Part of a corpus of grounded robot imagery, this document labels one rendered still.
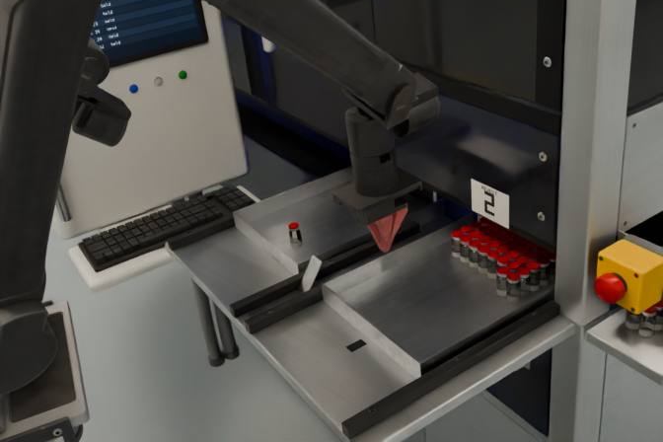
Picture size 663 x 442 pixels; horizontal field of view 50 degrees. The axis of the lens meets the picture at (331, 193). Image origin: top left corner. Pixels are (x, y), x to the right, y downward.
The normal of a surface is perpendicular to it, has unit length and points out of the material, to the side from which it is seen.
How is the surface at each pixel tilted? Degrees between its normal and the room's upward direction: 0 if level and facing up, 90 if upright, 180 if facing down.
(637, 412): 90
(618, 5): 90
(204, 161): 90
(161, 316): 0
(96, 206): 90
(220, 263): 0
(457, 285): 0
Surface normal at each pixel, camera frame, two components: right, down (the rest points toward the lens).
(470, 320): -0.11, -0.88
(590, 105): -0.83, 0.34
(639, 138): 0.55, 0.33
